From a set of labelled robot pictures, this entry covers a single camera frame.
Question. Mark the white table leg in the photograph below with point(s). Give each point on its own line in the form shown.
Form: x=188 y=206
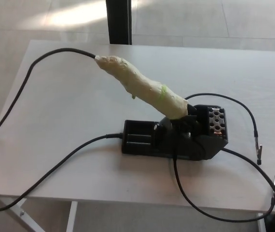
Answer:
x=261 y=223
x=71 y=217

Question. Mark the black vertical pillar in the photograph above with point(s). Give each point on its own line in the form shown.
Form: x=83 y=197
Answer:
x=118 y=21

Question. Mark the tape-wrapped soldering iron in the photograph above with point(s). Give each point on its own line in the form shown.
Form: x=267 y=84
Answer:
x=142 y=79

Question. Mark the white diagonal table brace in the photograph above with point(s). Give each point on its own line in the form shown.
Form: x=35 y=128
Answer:
x=11 y=217

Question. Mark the black soldering iron base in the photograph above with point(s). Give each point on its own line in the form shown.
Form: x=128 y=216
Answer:
x=200 y=145

